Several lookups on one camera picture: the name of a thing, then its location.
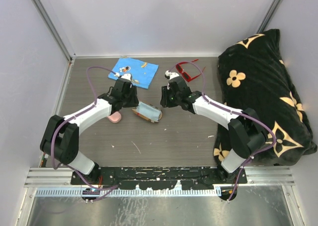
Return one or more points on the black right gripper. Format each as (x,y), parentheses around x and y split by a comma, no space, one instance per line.
(165,101)

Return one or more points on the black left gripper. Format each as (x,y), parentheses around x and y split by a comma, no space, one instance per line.
(133,102)

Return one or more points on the brown striped glasses case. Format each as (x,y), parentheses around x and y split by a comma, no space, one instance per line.
(146,114)

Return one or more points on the pink glasses case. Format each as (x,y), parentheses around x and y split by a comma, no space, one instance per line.
(115,117)

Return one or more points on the red sunglasses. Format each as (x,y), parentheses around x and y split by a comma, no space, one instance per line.
(183,73)

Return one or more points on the light blue cloth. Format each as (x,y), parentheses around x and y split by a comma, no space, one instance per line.
(149,111)

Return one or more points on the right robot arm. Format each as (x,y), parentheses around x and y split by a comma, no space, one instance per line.
(246,133)

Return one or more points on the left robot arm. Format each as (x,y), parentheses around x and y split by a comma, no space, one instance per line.
(61,137)

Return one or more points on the blue cartoon print cloth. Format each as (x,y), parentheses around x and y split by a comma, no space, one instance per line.
(142,72)

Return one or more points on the black floral plush pillow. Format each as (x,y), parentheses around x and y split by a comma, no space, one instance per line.
(253,75)

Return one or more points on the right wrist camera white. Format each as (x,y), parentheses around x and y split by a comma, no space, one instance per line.
(170,76)

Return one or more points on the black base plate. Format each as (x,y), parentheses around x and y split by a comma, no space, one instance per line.
(160,178)

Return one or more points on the aluminium front rail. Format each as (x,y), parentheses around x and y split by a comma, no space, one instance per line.
(64,182)

